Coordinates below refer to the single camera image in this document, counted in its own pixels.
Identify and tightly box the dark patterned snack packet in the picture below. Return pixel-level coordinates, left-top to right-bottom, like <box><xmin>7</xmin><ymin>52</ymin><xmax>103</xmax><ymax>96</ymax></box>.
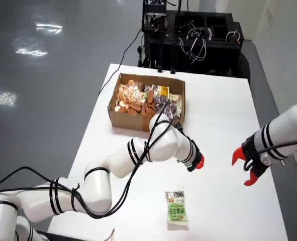
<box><xmin>144</xmin><ymin>84</ymin><xmax>159</xmax><ymax>97</ymax></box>

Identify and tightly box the cream snack packet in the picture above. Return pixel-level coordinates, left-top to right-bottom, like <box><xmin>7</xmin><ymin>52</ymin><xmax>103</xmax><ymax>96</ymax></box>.
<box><xmin>169</xmin><ymin>93</ymin><xmax>183</xmax><ymax>118</ymax></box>

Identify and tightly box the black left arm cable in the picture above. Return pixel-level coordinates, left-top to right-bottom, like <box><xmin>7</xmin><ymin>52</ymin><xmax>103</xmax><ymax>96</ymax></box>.
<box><xmin>0</xmin><ymin>99</ymin><xmax>179</xmax><ymax>219</ymax></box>

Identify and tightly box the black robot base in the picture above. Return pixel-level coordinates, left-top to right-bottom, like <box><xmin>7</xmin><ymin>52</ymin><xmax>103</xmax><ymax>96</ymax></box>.
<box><xmin>35</xmin><ymin>230</ymin><xmax>109</xmax><ymax>241</ymax></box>

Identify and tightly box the long black floor cable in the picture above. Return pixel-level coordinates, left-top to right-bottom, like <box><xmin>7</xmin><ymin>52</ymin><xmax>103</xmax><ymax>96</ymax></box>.
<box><xmin>97</xmin><ymin>27</ymin><xmax>144</xmax><ymax>96</ymax></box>

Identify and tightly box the brown sandwich biscuit packet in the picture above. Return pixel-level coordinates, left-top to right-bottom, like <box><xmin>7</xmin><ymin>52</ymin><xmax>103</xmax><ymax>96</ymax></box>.
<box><xmin>114</xmin><ymin>100</ymin><xmax>143</xmax><ymax>115</ymax></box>

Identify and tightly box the brown cardboard box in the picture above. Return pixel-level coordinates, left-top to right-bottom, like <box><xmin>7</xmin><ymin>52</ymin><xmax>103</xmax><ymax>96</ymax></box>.
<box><xmin>107</xmin><ymin>72</ymin><xmax>186</xmax><ymax>133</ymax></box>

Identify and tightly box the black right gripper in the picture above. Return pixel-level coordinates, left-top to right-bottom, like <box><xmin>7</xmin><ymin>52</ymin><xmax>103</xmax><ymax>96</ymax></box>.
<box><xmin>231</xmin><ymin>137</ymin><xmax>271</xmax><ymax>187</ymax></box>

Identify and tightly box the yellow snack packet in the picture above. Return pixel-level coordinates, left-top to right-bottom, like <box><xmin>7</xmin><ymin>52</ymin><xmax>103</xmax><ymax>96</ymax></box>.
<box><xmin>158</xmin><ymin>85</ymin><xmax>170</xmax><ymax>97</ymax></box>

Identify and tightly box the purple snack packet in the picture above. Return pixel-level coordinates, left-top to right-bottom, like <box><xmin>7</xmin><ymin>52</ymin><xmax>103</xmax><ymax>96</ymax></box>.
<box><xmin>153</xmin><ymin>96</ymin><xmax>178</xmax><ymax>118</ymax></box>

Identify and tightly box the round orange cracker bag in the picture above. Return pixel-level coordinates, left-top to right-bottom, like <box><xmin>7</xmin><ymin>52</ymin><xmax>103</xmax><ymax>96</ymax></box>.
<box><xmin>117</xmin><ymin>79</ymin><xmax>145</xmax><ymax>106</ymax></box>

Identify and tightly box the green white snack packet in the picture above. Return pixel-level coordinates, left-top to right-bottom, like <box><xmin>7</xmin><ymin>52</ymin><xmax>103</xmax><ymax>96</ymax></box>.
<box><xmin>165</xmin><ymin>190</ymin><xmax>190</xmax><ymax>224</ymax></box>

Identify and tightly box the tall black stand pole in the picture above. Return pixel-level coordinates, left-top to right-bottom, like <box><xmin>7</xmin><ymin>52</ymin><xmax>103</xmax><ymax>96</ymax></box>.
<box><xmin>170</xmin><ymin>0</ymin><xmax>183</xmax><ymax>75</ymax></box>

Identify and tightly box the brown wafer snack packet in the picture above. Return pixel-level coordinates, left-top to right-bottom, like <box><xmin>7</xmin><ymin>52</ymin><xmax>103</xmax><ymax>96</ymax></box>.
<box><xmin>141</xmin><ymin>90</ymin><xmax>157</xmax><ymax>116</ymax></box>

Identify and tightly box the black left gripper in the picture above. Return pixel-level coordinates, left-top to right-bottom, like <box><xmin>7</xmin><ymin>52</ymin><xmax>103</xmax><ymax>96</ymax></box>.
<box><xmin>187</xmin><ymin>144</ymin><xmax>206</xmax><ymax>173</ymax></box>

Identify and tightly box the black camera rig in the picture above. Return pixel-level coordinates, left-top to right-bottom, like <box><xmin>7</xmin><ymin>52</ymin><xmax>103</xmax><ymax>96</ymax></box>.
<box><xmin>142</xmin><ymin>0</ymin><xmax>168</xmax><ymax>32</ymax></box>

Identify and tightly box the short black stand pole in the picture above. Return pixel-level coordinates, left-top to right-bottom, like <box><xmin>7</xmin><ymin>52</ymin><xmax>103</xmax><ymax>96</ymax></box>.
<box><xmin>157</xmin><ymin>15</ymin><xmax>164</xmax><ymax>74</ymax></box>

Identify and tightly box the black equipment cart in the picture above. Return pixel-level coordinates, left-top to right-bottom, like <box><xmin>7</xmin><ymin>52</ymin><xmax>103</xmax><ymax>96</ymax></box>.
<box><xmin>138</xmin><ymin>10</ymin><xmax>251</xmax><ymax>78</ymax></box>

